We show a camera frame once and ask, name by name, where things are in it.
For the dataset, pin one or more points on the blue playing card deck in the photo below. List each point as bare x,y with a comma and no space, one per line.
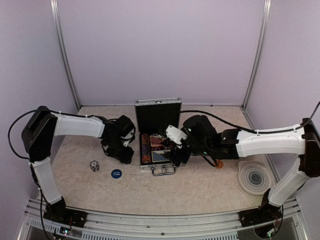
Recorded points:
157,157

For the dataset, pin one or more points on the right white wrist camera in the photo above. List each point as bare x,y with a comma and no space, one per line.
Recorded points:
176,135

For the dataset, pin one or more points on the aluminium poker chip case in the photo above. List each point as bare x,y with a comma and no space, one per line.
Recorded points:
153,117

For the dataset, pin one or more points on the red chip row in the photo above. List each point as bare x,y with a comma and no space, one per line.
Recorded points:
145,142

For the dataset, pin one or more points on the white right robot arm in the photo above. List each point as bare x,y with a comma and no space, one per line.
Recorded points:
300,139

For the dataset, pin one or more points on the red playing card deck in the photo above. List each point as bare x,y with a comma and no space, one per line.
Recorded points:
158,143

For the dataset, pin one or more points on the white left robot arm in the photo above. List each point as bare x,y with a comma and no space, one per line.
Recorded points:
45,125

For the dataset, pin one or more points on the black white chip stack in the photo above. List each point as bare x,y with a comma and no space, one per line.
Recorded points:
94,166

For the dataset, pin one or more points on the grey striped plate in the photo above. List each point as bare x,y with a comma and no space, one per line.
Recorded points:
254,177

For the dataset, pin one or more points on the blue round button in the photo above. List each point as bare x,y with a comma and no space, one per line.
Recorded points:
116,174

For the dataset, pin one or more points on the orange round button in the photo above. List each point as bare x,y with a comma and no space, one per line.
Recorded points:
219,164

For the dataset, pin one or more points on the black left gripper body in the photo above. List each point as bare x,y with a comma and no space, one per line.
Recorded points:
113,145

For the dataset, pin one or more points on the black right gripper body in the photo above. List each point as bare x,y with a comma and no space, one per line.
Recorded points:
200,148

